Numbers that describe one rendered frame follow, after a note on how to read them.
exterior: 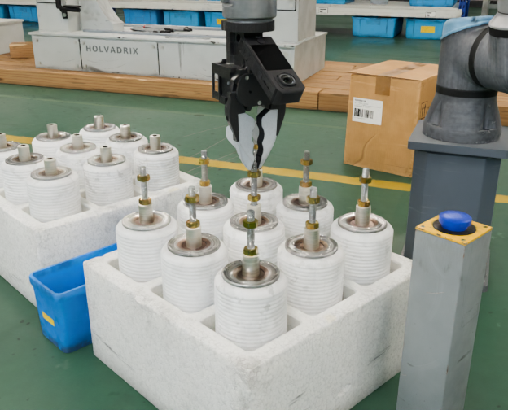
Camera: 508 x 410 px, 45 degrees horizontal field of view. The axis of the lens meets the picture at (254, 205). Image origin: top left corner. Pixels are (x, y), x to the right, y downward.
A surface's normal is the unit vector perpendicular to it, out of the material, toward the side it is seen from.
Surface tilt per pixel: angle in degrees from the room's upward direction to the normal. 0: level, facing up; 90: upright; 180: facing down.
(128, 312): 90
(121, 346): 90
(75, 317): 92
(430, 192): 90
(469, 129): 72
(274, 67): 32
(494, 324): 0
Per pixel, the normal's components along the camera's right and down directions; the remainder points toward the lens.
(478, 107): 0.07, 0.07
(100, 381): 0.00, -0.93
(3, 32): 0.93, 0.14
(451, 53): -0.92, 0.15
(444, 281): -0.72, 0.26
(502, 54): -0.81, 0.41
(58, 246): 0.68, 0.28
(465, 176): -0.36, 0.35
